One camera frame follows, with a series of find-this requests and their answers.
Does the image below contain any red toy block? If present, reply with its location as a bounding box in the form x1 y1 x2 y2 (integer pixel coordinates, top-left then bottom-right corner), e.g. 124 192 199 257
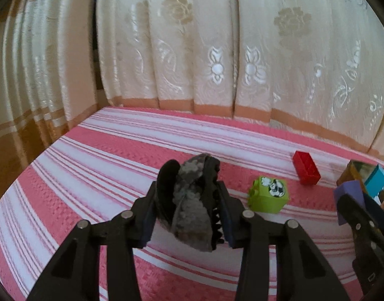
292 150 321 185

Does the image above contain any purple toy block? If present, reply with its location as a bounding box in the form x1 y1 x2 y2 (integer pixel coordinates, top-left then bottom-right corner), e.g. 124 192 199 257
333 180 368 226

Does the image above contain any green toy block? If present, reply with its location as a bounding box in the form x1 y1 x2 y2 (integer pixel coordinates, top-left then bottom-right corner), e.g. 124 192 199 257
248 176 291 214

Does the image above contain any cream curtain gold border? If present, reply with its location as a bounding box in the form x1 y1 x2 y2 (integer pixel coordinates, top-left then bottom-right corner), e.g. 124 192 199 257
0 0 99 192

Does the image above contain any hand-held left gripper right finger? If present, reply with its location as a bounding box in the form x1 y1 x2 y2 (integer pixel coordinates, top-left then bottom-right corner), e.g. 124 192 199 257
217 181 351 301

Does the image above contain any black grey hair claw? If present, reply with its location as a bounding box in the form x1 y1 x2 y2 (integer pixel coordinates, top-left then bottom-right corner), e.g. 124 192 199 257
156 153 226 253

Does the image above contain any cream floral curtain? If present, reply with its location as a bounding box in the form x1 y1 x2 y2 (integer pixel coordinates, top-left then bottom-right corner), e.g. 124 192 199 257
94 0 384 163

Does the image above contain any gold tin box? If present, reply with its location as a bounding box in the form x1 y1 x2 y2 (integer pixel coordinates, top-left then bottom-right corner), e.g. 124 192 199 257
336 160 384 214

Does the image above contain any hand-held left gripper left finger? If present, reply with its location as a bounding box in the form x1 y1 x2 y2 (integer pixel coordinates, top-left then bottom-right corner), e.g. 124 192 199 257
27 180 158 301

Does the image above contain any pink striped bedsheet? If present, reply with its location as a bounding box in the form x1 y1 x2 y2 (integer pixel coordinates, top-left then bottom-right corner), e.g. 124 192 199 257
0 106 384 301

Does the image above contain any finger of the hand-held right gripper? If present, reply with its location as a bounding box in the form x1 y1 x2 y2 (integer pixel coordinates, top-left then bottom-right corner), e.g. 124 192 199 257
363 191 384 230
338 193 384 270

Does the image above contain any blue toy block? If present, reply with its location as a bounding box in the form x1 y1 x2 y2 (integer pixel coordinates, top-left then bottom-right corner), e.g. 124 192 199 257
364 164 384 198

